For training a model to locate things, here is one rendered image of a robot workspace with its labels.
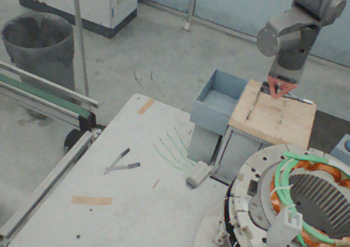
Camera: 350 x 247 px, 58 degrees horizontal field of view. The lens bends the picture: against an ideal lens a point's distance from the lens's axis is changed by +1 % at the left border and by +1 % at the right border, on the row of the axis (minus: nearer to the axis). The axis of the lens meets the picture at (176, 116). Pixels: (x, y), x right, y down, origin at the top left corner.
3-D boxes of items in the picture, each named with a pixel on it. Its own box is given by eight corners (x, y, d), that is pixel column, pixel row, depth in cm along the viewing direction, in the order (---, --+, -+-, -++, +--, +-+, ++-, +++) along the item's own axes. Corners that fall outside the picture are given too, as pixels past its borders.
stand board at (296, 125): (227, 124, 83) (230, 118, 81) (248, 84, 96) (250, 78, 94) (302, 156, 79) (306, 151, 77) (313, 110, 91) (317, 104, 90)
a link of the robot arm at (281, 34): (351, -3, 55) (315, -24, 60) (302, 11, 51) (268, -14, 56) (321, 53, 64) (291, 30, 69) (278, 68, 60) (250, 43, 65)
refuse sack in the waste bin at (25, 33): (1, 82, 198) (-17, 34, 173) (43, 51, 224) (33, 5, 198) (53, 105, 191) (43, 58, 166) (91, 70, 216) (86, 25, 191)
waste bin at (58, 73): (11, 106, 214) (-16, 34, 173) (48, 75, 239) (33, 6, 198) (58, 127, 207) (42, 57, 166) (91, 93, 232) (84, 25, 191)
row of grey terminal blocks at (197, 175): (194, 192, 98) (196, 184, 95) (182, 183, 99) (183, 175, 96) (212, 172, 104) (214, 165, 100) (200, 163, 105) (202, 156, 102)
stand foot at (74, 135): (52, 152, 193) (51, 151, 192) (85, 116, 215) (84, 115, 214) (100, 174, 187) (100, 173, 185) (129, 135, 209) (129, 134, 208)
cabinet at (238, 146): (208, 177, 102) (228, 124, 83) (227, 139, 114) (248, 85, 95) (266, 205, 98) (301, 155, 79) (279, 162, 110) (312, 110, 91)
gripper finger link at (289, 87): (258, 98, 76) (269, 69, 69) (266, 81, 81) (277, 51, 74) (286, 109, 74) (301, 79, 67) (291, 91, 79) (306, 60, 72)
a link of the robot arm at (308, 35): (331, 19, 61) (310, 5, 64) (305, 28, 59) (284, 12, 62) (316, 49, 66) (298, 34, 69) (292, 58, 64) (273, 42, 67)
